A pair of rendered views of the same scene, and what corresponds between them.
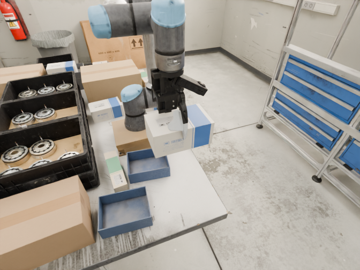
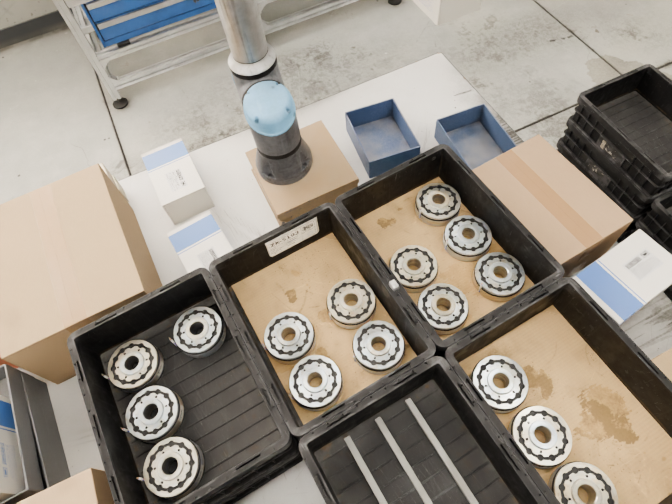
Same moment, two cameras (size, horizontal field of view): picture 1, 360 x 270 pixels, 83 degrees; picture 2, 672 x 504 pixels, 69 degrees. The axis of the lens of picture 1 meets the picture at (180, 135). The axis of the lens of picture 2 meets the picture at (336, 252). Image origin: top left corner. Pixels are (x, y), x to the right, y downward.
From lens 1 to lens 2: 1.43 m
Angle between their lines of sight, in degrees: 55
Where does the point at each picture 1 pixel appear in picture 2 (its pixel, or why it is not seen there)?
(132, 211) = (467, 146)
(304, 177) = not seen: hidden behind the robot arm
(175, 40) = not seen: outside the picture
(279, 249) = not seen: hidden behind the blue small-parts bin
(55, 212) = (537, 169)
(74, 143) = (381, 228)
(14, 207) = (548, 225)
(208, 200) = (426, 70)
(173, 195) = (427, 107)
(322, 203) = (308, 53)
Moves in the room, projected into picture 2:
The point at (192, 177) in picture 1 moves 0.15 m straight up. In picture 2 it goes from (389, 90) to (390, 49)
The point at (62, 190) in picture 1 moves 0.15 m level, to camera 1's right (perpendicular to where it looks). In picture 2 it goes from (501, 177) to (486, 130)
